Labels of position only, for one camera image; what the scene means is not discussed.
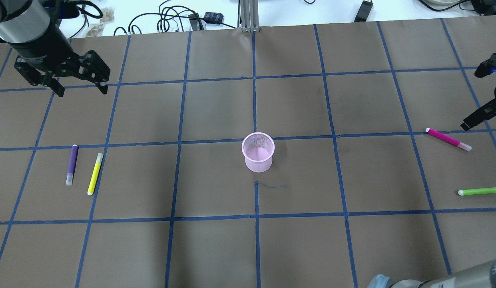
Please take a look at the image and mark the purple pen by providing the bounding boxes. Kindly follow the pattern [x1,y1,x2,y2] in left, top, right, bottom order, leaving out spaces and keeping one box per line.
[66,144,79,186]

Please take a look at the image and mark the pink pen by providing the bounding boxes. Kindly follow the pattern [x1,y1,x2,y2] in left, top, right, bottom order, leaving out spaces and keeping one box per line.
[425,128,473,152]

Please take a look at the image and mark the green pen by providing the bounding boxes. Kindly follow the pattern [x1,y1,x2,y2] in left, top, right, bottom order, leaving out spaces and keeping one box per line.
[458,187,496,196]

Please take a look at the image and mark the black power brick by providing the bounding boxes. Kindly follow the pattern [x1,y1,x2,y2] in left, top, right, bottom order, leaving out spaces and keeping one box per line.
[354,0,373,22]

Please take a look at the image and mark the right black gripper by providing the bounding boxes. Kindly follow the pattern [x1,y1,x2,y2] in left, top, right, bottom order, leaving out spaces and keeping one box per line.
[460,53,496,131]

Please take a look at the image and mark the aluminium profile post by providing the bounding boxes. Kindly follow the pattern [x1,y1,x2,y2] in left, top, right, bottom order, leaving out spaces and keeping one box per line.
[238,0,260,33]

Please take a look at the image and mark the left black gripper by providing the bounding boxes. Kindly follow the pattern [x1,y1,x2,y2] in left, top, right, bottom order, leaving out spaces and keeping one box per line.
[14,50,111,97]

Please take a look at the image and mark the pink mesh cup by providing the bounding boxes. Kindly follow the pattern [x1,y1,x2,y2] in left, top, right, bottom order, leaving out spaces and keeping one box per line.
[241,132,275,173]

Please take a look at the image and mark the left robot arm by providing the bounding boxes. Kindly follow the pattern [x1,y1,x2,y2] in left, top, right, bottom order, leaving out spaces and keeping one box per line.
[0,0,111,97]

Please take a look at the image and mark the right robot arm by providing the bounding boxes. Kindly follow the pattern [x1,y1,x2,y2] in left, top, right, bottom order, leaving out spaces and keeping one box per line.
[368,53,496,288]

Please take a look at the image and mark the black cable bundle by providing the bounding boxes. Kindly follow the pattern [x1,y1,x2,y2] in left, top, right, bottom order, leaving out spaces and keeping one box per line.
[114,0,237,36]

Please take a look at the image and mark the yellow pen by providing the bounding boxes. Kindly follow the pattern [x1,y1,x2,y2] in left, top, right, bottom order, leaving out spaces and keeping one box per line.
[87,153,104,196]

